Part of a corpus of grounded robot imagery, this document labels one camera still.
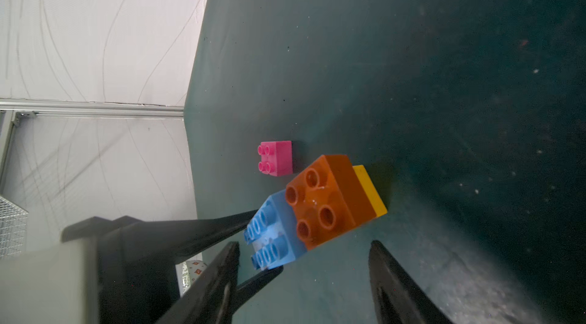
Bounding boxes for white wire basket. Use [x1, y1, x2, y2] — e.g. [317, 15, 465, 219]
[0, 196, 28, 259]

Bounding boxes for blue 2x4 lego brick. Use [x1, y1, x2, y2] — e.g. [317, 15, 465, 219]
[244, 190, 308, 271]

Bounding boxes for orange 2x2 lego brick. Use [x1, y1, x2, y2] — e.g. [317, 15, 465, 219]
[285, 155, 378, 250]

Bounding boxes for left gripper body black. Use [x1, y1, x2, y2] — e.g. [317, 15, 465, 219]
[61, 216, 180, 323]

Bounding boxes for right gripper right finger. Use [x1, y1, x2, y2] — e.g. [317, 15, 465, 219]
[368, 240, 451, 323]

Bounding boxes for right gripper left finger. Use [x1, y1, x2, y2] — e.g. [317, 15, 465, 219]
[158, 242, 240, 323]

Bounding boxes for yellow lego brick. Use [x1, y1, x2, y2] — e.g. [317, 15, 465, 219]
[353, 165, 388, 217]

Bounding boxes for pink 2x2 lego brick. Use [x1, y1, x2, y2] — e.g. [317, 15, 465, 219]
[257, 141, 293, 177]

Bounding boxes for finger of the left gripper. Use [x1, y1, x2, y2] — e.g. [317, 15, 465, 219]
[137, 209, 256, 255]
[230, 266, 283, 313]

